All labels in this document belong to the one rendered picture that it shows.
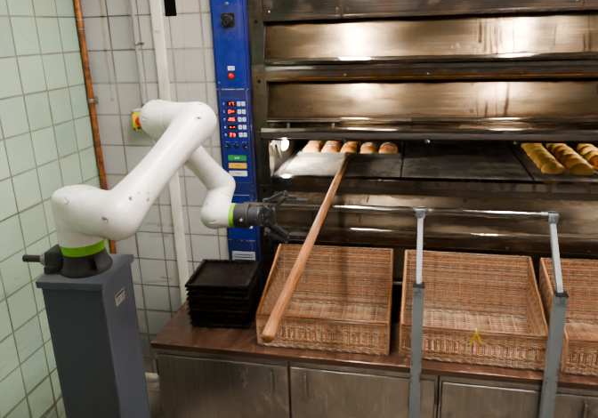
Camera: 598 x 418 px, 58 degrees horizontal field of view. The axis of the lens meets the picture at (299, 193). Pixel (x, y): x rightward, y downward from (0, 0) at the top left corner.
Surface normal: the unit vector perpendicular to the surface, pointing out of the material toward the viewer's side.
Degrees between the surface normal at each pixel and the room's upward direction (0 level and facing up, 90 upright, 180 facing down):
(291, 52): 70
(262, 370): 92
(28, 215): 90
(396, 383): 91
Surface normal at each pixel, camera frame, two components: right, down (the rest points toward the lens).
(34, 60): 0.98, 0.04
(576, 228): -0.21, -0.05
